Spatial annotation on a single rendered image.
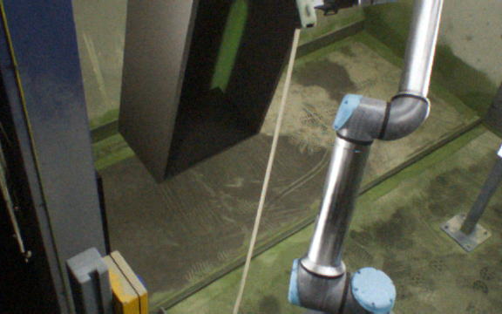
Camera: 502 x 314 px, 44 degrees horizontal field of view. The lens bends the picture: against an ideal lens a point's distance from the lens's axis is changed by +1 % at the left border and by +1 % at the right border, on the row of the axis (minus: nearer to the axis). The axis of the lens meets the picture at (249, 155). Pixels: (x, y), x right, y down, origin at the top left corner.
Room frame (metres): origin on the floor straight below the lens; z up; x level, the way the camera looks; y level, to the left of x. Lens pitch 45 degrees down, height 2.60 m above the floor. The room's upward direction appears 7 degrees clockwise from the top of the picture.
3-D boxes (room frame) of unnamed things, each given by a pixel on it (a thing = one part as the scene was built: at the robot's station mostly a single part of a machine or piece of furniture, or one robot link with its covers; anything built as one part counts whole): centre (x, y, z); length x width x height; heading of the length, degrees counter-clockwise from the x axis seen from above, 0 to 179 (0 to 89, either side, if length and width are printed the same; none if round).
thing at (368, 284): (1.15, -0.44, 0.83); 0.17 x 0.15 x 0.18; 82
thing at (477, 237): (2.19, -1.21, 0.01); 0.20 x 0.20 x 0.01; 43
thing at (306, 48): (2.99, 0.30, 0.11); 2.70 x 0.02 x 0.13; 133
